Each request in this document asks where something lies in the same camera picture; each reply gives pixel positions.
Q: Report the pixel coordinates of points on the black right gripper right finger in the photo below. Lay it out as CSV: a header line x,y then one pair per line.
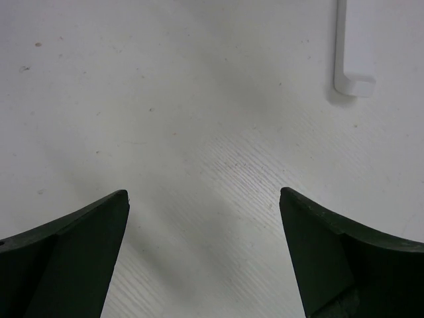
x,y
346,269

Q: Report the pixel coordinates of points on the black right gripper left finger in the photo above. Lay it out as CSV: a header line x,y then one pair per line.
x,y
63,268

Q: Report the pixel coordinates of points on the white clothes rack base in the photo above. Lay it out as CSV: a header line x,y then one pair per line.
x,y
354,73

